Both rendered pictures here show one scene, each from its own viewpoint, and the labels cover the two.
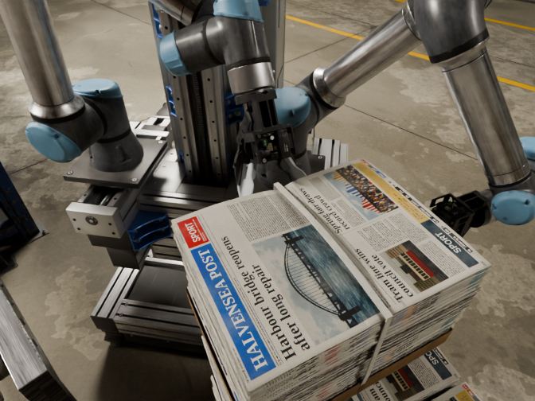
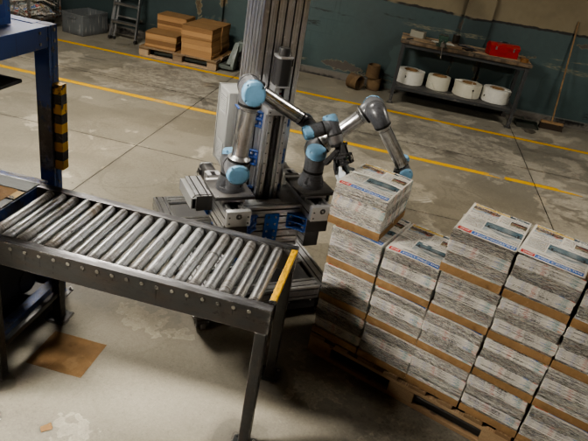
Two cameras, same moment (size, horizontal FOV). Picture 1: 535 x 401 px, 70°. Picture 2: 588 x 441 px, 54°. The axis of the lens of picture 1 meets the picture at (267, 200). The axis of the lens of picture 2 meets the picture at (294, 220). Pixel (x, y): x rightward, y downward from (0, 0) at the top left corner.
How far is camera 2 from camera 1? 253 cm
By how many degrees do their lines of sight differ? 34
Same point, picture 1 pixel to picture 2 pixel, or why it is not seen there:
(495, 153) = (398, 157)
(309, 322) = (388, 192)
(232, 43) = (333, 129)
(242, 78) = (338, 138)
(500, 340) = not seen: hidden behind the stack
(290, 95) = (317, 147)
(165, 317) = not seen: hidden behind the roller
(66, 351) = (171, 341)
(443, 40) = (381, 124)
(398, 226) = (389, 176)
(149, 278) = not seen: hidden behind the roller
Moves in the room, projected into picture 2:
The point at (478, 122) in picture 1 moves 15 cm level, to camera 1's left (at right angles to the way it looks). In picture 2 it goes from (393, 147) to (372, 150)
